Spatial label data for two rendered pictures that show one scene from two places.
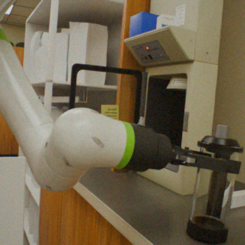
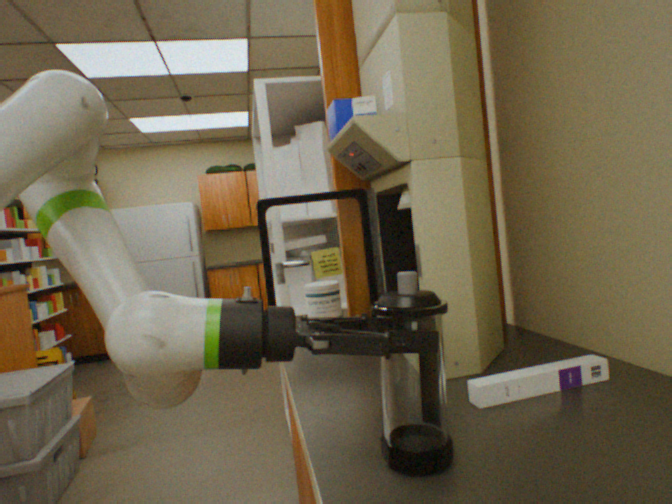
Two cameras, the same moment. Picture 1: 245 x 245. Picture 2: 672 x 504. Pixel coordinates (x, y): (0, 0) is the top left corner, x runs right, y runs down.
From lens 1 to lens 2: 0.34 m
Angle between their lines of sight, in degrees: 17
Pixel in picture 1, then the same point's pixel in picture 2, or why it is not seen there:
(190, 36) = (394, 123)
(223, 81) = (521, 170)
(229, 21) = (512, 64)
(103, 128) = (162, 319)
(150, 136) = (249, 316)
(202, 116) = (446, 246)
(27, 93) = (115, 275)
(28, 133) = not seen: hidden behind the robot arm
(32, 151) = not seen: hidden behind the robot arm
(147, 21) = (345, 112)
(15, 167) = not seen: outside the picture
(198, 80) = (425, 190)
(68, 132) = (112, 333)
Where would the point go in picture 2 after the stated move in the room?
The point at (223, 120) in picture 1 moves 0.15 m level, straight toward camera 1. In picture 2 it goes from (531, 236) to (518, 241)
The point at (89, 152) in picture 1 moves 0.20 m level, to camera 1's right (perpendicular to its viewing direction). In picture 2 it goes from (143, 357) to (301, 352)
